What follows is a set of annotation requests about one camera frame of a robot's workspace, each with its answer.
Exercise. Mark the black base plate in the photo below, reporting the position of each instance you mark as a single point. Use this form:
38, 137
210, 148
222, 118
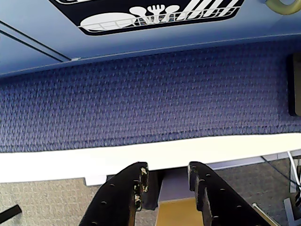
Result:
295, 84

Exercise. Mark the dark blue textured mat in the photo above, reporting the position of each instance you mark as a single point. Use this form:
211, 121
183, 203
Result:
141, 99

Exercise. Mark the black flat bar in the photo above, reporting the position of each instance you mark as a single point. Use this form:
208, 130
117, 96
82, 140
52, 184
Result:
10, 213

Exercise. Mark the brown cardboard box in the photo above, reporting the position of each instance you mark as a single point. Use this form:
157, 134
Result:
176, 212

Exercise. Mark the light blue toy kitchen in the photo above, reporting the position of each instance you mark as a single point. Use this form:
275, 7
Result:
164, 46

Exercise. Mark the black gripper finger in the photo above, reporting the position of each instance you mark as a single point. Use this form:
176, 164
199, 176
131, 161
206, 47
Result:
117, 195
223, 202

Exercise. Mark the shiny metal rod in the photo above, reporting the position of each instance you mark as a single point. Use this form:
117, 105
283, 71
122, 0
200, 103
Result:
264, 214

